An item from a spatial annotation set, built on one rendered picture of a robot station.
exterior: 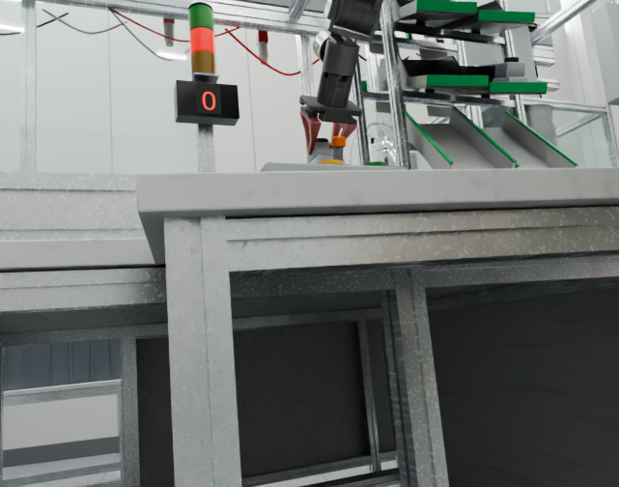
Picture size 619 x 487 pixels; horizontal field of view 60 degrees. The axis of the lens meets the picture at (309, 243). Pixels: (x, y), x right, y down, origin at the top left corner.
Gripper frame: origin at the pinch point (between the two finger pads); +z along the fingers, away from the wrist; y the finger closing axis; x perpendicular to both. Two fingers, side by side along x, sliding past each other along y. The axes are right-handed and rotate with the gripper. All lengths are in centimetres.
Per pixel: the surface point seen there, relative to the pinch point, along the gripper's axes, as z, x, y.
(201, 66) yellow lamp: -8.3, -20.1, 20.1
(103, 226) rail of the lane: 2.1, 26.0, 38.3
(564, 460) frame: 72, 26, -76
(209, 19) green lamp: -16.0, -27.2, 18.2
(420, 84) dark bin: -13.1, -5.3, -20.4
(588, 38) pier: -3, -370, -431
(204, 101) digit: -2.9, -14.8, 19.9
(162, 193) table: -16, 53, 35
